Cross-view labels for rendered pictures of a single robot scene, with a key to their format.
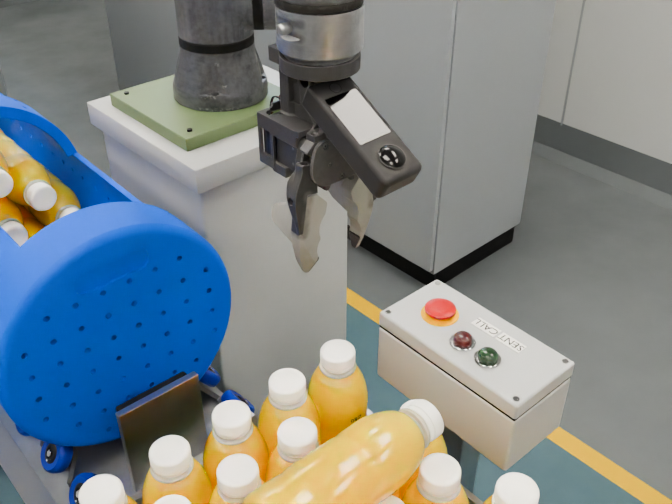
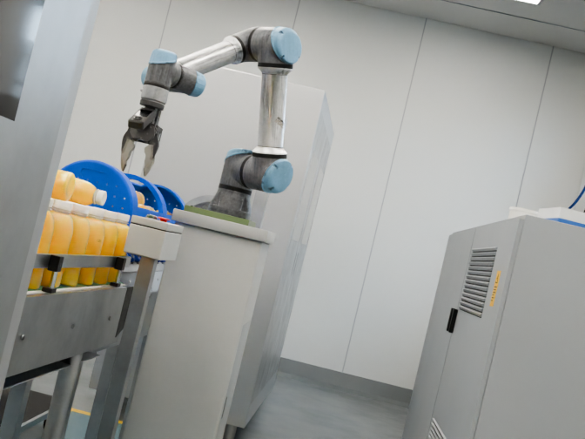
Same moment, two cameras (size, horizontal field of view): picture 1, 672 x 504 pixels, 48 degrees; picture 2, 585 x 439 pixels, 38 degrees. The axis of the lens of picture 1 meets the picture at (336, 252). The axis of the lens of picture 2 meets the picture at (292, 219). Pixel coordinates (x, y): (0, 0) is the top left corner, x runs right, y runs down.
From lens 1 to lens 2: 229 cm
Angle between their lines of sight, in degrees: 57
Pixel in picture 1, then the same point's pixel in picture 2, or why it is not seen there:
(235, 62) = (228, 194)
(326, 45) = (144, 92)
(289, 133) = not seen: hidden behind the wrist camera
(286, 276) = (202, 300)
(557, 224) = not seen: outside the picture
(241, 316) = (170, 302)
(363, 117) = (144, 113)
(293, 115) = not seen: hidden behind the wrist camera
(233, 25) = (233, 178)
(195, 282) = (118, 200)
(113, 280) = (92, 178)
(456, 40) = (495, 351)
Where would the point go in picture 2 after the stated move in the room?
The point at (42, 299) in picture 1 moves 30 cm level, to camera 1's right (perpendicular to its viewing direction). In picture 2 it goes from (70, 168) to (123, 178)
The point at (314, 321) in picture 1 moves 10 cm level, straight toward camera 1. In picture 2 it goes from (210, 345) to (186, 342)
